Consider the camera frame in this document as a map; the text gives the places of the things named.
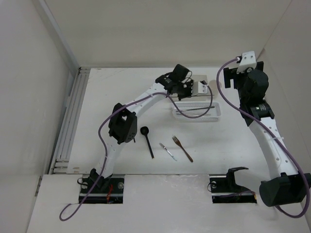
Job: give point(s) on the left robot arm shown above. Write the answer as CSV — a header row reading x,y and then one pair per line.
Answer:
x,y
121,126

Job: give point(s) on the silver metal chopstick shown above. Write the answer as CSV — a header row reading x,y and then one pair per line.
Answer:
x,y
193,113

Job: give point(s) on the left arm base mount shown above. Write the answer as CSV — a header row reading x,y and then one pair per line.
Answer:
x,y
110,193

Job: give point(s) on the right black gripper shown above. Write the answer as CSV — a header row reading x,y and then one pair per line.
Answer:
x,y
230,74

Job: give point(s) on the dark grey chopstick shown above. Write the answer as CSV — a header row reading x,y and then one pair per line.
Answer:
x,y
199,109

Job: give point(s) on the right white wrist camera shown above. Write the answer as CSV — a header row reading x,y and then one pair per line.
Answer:
x,y
247,62

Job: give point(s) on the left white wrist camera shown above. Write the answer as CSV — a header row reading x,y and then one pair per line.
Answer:
x,y
201,87

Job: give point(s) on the white paper cup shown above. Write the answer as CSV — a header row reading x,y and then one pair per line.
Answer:
x,y
213,86

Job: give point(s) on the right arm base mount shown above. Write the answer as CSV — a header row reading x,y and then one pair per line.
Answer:
x,y
224,189

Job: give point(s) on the small silver fork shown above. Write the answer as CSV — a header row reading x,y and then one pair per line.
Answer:
x,y
167,151

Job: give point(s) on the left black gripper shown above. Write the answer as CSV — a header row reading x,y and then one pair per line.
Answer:
x,y
190,84

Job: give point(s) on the white rectangular bin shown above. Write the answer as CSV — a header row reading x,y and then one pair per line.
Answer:
x,y
197,78

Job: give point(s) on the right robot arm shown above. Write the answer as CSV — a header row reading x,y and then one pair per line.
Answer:
x,y
288,183

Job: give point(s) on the brown fork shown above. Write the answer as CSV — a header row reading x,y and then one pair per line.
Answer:
x,y
178,143

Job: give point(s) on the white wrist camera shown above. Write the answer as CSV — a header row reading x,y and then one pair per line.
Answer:
x,y
247,62
201,87

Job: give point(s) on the white perforated basket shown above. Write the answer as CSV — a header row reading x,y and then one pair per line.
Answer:
x,y
183,105

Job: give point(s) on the black plastic spoon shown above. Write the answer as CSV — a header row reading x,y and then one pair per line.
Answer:
x,y
144,131

